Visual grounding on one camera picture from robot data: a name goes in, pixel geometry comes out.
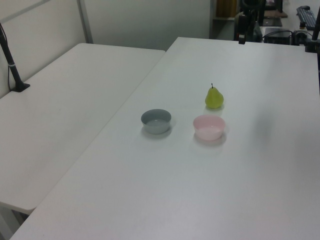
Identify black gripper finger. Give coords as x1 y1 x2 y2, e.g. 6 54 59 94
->
238 14 248 46
253 21 263 42

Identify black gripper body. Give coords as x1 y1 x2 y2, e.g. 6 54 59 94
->
239 0 262 23

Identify green pear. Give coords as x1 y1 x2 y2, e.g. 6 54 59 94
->
204 83 225 110

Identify pink bowl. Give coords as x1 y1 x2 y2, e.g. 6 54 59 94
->
192 114 226 141

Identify grey bowl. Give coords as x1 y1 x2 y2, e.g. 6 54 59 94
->
140 108 172 135

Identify black computer box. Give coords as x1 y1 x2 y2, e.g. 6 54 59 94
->
262 26 294 45

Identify yellow cabinet panel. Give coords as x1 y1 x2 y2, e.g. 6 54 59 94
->
215 0 238 19

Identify black keyboard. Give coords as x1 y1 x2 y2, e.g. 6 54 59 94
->
296 5 317 29

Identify black clamp stand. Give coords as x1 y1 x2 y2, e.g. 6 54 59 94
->
304 14 320 54

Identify white side table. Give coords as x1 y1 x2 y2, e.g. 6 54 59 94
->
0 42 167 215

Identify grey partition frame post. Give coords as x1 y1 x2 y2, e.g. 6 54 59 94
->
76 0 94 45

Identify black camera stand pole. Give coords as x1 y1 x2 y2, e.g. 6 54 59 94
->
0 22 31 93

